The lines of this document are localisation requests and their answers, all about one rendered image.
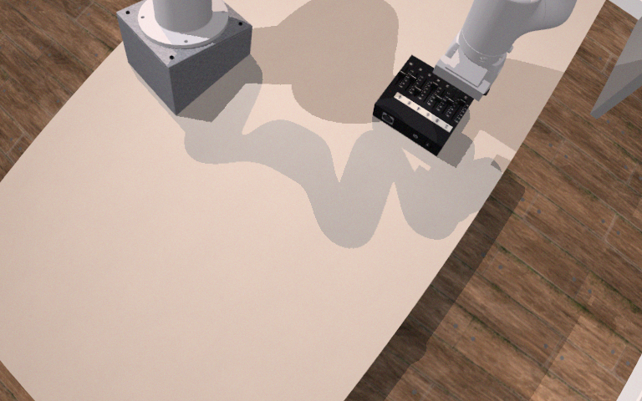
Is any black lighting desk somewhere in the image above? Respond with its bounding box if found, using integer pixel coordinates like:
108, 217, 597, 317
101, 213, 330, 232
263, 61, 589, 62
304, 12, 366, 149
373, 55, 473, 156

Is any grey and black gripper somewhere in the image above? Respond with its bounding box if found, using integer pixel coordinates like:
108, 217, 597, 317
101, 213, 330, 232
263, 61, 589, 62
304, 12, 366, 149
445, 30, 507, 101

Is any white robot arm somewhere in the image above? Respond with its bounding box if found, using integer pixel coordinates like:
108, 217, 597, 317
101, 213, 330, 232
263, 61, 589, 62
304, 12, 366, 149
138, 0, 577, 102

